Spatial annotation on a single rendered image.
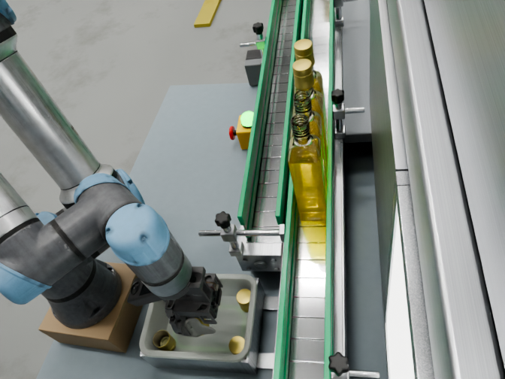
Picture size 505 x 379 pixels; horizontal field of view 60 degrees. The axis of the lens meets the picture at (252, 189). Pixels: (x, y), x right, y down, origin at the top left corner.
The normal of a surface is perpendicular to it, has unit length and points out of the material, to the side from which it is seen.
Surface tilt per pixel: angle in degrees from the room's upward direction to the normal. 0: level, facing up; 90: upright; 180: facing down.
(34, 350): 0
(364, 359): 0
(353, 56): 0
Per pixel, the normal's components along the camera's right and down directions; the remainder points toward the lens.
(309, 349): -0.20, -0.60
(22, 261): 0.13, -0.20
